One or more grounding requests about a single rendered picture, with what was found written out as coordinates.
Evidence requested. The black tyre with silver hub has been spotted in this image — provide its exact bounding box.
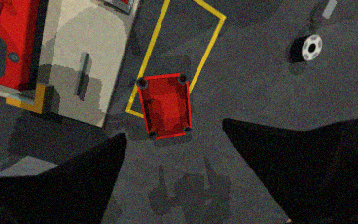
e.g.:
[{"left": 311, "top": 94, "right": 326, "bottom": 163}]
[{"left": 290, "top": 33, "right": 323, "bottom": 62}]

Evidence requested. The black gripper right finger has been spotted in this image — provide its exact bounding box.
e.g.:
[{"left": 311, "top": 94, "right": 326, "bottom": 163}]
[{"left": 222, "top": 118, "right": 358, "bottom": 221}]

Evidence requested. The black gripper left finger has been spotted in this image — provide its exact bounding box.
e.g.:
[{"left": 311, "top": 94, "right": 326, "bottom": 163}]
[{"left": 0, "top": 133, "right": 127, "bottom": 224}]

